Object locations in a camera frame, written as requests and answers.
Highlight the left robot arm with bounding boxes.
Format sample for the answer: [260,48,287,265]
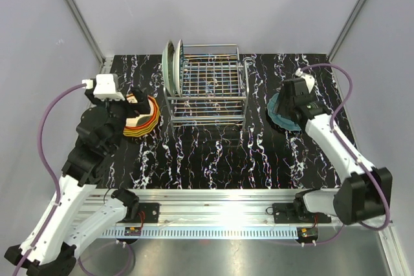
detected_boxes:
[5,86,155,275]

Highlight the controller board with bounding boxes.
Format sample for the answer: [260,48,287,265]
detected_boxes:
[298,227,319,240]
[124,226,142,236]

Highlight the metal wire dish rack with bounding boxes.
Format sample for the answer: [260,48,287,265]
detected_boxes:
[163,43,250,130]

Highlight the left controller board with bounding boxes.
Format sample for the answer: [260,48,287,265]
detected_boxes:
[124,226,142,236]

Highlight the red-orange scalloped plate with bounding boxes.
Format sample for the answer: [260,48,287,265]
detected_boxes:
[124,94,160,132]

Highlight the white plate teal rim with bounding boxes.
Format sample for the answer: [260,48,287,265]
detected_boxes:
[172,39,184,96]

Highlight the left aluminium frame post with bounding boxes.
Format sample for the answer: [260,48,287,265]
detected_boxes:
[64,0,107,69]

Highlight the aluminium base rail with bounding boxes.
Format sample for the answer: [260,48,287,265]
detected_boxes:
[48,188,394,241]

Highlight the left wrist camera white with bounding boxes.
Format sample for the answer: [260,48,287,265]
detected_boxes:
[82,74,125,105]

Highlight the aluminium frame post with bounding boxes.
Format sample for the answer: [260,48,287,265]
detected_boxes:
[328,0,368,62]
[64,0,107,69]

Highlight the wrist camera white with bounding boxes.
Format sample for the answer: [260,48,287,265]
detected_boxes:
[295,69,315,94]
[82,74,125,105]

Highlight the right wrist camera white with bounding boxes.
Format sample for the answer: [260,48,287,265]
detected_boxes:
[295,69,315,94]

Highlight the cream plate with dark patch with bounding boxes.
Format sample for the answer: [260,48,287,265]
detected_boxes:
[125,94,154,128]

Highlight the right controller board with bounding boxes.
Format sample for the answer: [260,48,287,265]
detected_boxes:
[298,227,319,240]

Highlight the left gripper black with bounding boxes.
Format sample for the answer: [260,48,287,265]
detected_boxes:
[86,87,149,152]

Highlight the light green flower plate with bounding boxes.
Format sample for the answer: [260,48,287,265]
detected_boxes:
[162,40,175,96]

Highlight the right aluminium frame post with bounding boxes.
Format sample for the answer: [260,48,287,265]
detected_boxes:
[328,0,368,62]

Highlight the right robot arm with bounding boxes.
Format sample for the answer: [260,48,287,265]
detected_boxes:
[276,78,393,225]

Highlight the yellow scalloped plate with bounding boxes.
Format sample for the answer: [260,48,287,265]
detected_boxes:
[122,94,162,138]

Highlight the dark teal plate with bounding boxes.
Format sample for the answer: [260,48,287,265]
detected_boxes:
[267,92,301,132]

